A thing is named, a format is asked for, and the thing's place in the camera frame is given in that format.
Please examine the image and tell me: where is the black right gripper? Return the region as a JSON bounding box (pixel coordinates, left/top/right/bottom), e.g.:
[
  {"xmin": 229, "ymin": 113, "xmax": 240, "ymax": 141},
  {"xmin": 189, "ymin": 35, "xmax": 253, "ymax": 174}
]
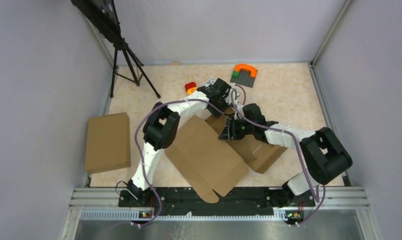
[{"xmin": 219, "ymin": 116, "xmax": 255, "ymax": 141}]

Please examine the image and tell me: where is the large cardboard box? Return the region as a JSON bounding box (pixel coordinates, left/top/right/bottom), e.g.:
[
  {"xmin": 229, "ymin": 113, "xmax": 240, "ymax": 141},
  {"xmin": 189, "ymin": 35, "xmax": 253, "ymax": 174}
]
[{"xmin": 165, "ymin": 115, "xmax": 287, "ymax": 204}]

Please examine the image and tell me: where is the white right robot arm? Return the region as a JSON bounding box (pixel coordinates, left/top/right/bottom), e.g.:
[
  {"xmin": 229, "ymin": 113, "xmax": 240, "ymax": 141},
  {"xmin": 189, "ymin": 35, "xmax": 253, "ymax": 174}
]
[{"xmin": 219, "ymin": 103, "xmax": 353, "ymax": 206}]

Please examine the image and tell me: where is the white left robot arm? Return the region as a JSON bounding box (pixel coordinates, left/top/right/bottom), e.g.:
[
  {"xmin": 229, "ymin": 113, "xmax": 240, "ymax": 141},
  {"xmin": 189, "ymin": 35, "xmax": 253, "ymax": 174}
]
[{"xmin": 127, "ymin": 78, "xmax": 236, "ymax": 207}]

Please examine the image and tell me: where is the blue playing card box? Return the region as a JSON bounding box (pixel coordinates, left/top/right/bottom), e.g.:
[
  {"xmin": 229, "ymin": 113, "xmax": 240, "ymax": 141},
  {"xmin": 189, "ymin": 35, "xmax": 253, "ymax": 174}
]
[{"xmin": 203, "ymin": 77, "xmax": 217, "ymax": 87}]

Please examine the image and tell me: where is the small folded cardboard box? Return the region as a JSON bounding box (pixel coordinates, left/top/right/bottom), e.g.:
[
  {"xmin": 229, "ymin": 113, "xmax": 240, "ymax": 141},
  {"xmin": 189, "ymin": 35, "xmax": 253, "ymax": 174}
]
[{"xmin": 84, "ymin": 112, "xmax": 131, "ymax": 174}]

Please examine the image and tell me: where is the green small toy brick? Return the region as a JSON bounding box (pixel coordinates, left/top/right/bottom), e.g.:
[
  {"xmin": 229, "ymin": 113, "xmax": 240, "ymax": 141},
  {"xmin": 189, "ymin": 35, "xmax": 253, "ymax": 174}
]
[{"xmin": 232, "ymin": 71, "xmax": 239, "ymax": 78}]

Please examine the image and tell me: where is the yellow oval toy block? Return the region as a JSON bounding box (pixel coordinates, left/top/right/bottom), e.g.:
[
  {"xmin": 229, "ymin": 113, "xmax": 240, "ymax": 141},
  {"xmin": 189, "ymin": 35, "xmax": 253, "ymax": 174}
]
[{"xmin": 185, "ymin": 86, "xmax": 198, "ymax": 96}]

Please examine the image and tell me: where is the red oval plastic block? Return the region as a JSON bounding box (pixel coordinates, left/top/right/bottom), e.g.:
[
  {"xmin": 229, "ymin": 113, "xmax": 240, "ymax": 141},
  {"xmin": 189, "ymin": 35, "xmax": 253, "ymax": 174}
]
[{"xmin": 184, "ymin": 81, "xmax": 197, "ymax": 94}]

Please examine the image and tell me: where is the orange arch toy block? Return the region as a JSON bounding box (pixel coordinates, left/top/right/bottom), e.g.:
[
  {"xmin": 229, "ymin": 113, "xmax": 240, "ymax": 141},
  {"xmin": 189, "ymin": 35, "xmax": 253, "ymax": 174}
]
[{"xmin": 233, "ymin": 63, "xmax": 258, "ymax": 78}]

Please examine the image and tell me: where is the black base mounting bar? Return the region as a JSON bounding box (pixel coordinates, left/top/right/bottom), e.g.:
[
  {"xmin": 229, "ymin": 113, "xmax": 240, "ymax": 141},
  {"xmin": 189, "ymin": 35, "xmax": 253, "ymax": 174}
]
[{"xmin": 118, "ymin": 187, "xmax": 316, "ymax": 217}]

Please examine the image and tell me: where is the black tripod stand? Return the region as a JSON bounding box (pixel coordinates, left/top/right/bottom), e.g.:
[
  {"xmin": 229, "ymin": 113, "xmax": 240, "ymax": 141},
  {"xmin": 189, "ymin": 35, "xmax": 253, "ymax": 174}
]
[{"xmin": 71, "ymin": 0, "xmax": 161, "ymax": 98}]

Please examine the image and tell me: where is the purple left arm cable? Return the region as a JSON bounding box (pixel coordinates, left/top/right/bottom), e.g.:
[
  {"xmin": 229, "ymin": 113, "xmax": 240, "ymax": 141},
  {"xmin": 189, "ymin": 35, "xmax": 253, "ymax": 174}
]
[{"xmin": 134, "ymin": 84, "xmax": 248, "ymax": 229}]

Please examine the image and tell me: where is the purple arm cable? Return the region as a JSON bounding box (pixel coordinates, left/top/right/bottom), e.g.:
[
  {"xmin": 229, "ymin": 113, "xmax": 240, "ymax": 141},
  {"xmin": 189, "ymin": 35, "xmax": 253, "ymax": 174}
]
[
  {"xmin": 134, "ymin": 84, "xmax": 248, "ymax": 229},
  {"xmin": 230, "ymin": 89, "xmax": 327, "ymax": 227}
]

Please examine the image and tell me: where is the grey lego base plate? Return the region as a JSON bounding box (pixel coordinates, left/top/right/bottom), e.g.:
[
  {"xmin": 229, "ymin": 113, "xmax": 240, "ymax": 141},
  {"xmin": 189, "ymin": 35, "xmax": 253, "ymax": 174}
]
[{"xmin": 230, "ymin": 70, "xmax": 256, "ymax": 88}]

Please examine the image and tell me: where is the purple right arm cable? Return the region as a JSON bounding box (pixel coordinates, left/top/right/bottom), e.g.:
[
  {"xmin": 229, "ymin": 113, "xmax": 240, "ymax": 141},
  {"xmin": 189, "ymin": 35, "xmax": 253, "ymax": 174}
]
[{"xmin": 230, "ymin": 89, "xmax": 327, "ymax": 227}]

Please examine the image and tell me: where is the aluminium front rail frame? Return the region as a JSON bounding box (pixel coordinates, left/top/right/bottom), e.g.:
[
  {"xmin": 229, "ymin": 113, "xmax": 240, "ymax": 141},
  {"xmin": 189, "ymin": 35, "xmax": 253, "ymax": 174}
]
[{"xmin": 61, "ymin": 186, "xmax": 381, "ymax": 240}]

